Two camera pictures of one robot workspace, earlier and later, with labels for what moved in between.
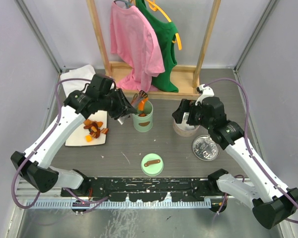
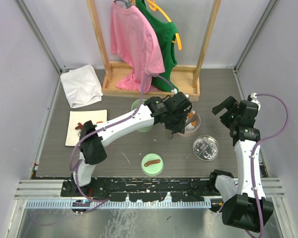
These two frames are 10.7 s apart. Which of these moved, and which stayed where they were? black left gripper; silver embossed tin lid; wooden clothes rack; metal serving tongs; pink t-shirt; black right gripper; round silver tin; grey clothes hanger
Moved: black left gripper; metal serving tongs; black right gripper
Stayed: grey clothes hanger; wooden clothes rack; pink t-shirt; round silver tin; silver embossed tin lid
